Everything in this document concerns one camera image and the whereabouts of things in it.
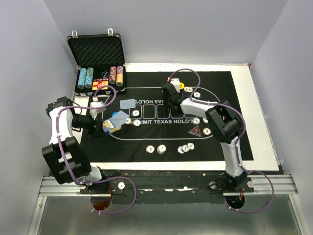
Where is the card deck in case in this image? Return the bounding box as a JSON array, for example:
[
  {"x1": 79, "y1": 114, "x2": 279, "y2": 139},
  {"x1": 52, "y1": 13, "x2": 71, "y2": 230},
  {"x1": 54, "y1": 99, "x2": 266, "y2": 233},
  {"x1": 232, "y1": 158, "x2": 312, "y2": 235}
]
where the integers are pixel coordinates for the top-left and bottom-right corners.
[{"x1": 92, "y1": 78, "x2": 109, "y2": 91}]

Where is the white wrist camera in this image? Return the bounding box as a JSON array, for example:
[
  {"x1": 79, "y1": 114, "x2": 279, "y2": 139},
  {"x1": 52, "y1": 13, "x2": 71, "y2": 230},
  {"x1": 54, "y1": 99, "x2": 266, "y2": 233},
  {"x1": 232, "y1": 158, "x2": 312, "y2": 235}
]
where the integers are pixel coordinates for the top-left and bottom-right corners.
[
  {"x1": 168, "y1": 78, "x2": 180, "y2": 93},
  {"x1": 89, "y1": 101, "x2": 106, "y2": 120}
]

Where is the green chip row in case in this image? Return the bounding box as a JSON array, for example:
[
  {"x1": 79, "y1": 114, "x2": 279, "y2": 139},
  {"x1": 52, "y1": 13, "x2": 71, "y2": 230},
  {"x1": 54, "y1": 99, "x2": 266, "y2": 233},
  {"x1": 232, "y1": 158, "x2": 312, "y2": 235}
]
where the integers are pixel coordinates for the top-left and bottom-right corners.
[{"x1": 85, "y1": 67, "x2": 94, "y2": 89}]

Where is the black poker table mat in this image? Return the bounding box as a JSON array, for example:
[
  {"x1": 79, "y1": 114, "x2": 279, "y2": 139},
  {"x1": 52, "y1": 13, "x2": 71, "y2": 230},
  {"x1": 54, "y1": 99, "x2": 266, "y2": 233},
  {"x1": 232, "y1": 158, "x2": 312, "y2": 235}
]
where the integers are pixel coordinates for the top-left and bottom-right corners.
[{"x1": 77, "y1": 70, "x2": 254, "y2": 163}]

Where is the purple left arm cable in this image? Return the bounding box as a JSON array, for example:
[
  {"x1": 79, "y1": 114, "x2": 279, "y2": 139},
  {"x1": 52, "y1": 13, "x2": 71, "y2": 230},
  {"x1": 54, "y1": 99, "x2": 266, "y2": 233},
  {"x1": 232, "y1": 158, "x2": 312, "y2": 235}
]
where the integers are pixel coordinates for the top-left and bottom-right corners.
[{"x1": 56, "y1": 85, "x2": 137, "y2": 215}]

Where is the red poker chip stack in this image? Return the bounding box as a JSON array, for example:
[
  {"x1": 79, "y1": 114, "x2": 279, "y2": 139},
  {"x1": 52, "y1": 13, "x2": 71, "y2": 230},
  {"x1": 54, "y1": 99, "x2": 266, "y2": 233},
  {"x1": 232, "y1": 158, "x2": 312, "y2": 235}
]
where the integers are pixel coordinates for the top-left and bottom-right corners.
[{"x1": 146, "y1": 145, "x2": 155, "y2": 153}]

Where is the grey poker chip stack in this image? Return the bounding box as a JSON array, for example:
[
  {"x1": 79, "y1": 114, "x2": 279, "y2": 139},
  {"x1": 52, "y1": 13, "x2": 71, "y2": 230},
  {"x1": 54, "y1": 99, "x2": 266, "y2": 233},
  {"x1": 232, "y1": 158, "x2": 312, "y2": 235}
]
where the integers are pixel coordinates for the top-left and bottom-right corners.
[{"x1": 157, "y1": 144, "x2": 167, "y2": 154}]

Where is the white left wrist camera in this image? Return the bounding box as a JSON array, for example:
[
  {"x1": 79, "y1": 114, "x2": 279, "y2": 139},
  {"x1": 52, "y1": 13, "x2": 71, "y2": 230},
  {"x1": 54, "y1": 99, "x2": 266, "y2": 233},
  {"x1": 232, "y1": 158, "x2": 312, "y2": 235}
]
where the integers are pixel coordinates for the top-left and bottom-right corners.
[{"x1": 89, "y1": 101, "x2": 106, "y2": 120}]

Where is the white table board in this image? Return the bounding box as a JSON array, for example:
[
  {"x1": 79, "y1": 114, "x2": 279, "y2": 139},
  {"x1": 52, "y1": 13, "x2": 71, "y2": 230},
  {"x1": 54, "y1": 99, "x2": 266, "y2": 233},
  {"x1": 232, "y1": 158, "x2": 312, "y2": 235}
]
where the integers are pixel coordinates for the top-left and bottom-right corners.
[{"x1": 73, "y1": 63, "x2": 287, "y2": 172}]

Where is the red triangular dealer button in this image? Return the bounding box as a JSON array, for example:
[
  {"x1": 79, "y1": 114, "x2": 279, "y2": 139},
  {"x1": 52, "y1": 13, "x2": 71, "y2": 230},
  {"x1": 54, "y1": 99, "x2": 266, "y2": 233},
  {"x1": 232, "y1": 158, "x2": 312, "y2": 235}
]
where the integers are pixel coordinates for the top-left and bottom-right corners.
[{"x1": 188, "y1": 125, "x2": 201, "y2": 137}]

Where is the blue backed card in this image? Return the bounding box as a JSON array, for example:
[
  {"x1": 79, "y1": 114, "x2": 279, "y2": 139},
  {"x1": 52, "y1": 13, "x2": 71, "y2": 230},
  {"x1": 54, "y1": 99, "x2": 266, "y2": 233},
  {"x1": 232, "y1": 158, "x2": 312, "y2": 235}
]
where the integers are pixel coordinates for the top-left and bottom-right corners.
[{"x1": 119, "y1": 98, "x2": 136, "y2": 110}]

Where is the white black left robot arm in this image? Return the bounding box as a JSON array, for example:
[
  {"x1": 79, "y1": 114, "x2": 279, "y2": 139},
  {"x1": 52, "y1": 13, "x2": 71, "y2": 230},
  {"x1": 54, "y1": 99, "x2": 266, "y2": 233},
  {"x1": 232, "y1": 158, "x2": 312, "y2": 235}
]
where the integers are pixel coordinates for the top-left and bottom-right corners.
[{"x1": 42, "y1": 96, "x2": 109, "y2": 193}]

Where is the aluminium rail frame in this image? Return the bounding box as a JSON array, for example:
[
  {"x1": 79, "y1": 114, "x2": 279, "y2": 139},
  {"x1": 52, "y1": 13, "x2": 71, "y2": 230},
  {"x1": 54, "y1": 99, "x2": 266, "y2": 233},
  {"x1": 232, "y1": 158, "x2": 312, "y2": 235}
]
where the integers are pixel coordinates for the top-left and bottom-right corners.
[{"x1": 29, "y1": 171, "x2": 303, "y2": 235}]

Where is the blue chip row in case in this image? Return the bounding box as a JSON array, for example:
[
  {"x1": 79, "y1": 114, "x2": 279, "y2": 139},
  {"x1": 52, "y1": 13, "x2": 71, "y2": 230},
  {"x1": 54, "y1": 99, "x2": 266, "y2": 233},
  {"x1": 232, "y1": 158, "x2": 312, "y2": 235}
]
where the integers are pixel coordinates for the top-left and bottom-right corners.
[{"x1": 77, "y1": 68, "x2": 87, "y2": 89}]

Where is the blue playing card box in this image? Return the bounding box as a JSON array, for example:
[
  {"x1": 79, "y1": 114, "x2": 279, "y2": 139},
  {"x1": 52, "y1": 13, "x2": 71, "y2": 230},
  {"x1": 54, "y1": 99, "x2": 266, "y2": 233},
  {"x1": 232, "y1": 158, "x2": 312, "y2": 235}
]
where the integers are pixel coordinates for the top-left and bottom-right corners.
[{"x1": 102, "y1": 119, "x2": 121, "y2": 135}]

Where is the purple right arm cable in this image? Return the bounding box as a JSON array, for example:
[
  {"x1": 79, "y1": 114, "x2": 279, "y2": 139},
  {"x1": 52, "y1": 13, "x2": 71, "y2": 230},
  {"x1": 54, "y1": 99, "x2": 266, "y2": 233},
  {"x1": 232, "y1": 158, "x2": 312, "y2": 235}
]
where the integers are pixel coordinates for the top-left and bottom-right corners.
[{"x1": 168, "y1": 68, "x2": 275, "y2": 213}]

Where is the red 100 poker chip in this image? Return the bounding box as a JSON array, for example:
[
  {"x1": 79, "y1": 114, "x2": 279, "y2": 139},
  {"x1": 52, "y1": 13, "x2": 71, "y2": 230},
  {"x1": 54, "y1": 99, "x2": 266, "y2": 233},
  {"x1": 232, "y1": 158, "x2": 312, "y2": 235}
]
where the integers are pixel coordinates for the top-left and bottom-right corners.
[{"x1": 125, "y1": 118, "x2": 132, "y2": 124}]

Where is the red chip row in case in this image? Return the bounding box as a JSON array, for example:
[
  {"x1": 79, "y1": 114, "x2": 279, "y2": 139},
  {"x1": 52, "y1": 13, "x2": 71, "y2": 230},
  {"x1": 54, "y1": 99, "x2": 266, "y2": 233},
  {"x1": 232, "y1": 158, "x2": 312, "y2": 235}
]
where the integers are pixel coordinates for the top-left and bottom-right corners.
[{"x1": 109, "y1": 66, "x2": 117, "y2": 84}]

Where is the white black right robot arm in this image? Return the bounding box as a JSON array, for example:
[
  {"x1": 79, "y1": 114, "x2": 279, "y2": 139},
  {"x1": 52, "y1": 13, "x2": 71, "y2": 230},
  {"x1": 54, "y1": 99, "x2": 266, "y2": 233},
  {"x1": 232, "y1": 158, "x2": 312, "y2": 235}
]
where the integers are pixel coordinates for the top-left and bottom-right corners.
[{"x1": 161, "y1": 83, "x2": 247, "y2": 192}]

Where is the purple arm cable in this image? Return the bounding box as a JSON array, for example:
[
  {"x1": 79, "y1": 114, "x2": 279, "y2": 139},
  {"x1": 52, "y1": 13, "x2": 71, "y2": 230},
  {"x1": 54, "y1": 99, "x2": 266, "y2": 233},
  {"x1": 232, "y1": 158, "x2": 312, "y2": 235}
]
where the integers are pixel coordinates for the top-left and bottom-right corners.
[
  {"x1": 168, "y1": 68, "x2": 275, "y2": 213},
  {"x1": 56, "y1": 85, "x2": 137, "y2": 215}
]

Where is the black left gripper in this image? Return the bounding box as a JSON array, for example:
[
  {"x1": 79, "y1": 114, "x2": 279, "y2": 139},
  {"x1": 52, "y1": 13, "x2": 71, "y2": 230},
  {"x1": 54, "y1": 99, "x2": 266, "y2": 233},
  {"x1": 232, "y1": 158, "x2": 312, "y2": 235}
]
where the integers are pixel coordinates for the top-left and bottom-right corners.
[{"x1": 71, "y1": 109, "x2": 108, "y2": 140}]

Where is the blue poker chip stack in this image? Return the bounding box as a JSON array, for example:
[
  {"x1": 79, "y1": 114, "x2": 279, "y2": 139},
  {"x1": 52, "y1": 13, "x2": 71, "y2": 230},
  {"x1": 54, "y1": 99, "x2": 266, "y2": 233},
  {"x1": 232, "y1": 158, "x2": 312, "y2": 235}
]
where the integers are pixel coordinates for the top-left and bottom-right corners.
[{"x1": 177, "y1": 142, "x2": 195, "y2": 154}]

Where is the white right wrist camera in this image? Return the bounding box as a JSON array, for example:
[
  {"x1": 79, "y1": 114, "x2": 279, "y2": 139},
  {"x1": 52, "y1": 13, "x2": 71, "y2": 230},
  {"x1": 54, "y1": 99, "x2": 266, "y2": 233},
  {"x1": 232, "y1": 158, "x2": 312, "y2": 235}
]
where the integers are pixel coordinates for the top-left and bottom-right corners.
[{"x1": 168, "y1": 78, "x2": 180, "y2": 93}]

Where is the grey 1 poker chip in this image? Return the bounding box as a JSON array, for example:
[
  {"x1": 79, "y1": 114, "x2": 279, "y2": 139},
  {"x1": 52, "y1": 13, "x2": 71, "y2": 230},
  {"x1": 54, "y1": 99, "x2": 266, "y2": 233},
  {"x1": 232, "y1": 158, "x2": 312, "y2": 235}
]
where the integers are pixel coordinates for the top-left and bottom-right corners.
[{"x1": 133, "y1": 119, "x2": 141, "y2": 127}]

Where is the orange chip row in case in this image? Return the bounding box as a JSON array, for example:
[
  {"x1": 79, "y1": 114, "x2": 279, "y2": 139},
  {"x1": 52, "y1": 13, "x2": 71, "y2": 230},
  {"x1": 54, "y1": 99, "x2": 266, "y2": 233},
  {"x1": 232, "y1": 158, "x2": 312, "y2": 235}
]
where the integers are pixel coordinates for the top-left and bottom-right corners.
[{"x1": 116, "y1": 66, "x2": 124, "y2": 87}]

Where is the black aluminium poker case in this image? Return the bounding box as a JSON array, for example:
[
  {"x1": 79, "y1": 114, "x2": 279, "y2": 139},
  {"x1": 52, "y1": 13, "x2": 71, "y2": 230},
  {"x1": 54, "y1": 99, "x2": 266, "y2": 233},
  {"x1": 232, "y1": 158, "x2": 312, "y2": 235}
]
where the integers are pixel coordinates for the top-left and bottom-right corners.
[{"x1": 67, "y1": 28, "x2": 126, "y2": 96}]

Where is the blue backed card fan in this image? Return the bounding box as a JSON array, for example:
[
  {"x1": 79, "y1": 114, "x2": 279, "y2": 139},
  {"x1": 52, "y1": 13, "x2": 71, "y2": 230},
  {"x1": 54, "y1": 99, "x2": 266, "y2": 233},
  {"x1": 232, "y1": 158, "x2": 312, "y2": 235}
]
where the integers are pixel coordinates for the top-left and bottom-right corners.
[{"x1": 109, "y1": 110, "x2": 129, "y2": 127}]

